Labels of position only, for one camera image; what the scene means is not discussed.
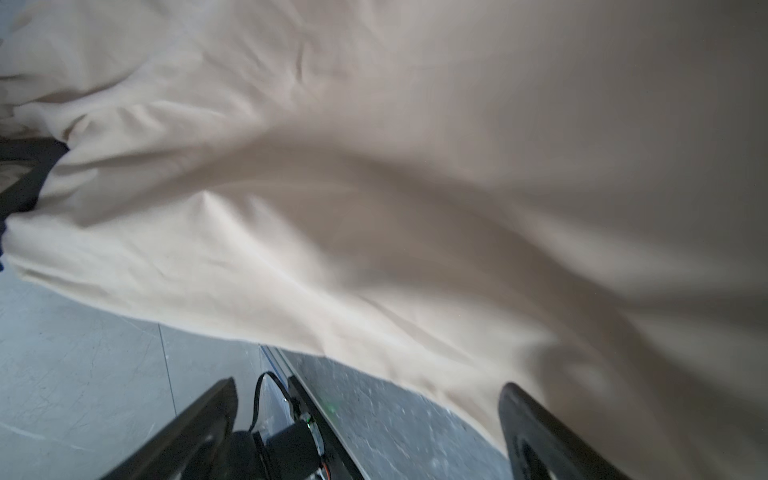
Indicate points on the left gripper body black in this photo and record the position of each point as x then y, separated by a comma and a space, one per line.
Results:
25, 165

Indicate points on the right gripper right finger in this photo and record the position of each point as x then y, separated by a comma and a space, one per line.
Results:
540, 446

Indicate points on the aluminium frame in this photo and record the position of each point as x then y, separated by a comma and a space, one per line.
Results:
336, 461

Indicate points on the beige drawstring shorts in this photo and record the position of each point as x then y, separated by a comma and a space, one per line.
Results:
448, 195

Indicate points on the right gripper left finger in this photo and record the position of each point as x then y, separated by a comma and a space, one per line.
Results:
190, 440

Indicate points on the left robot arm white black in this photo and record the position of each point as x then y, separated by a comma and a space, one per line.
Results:
290, 453

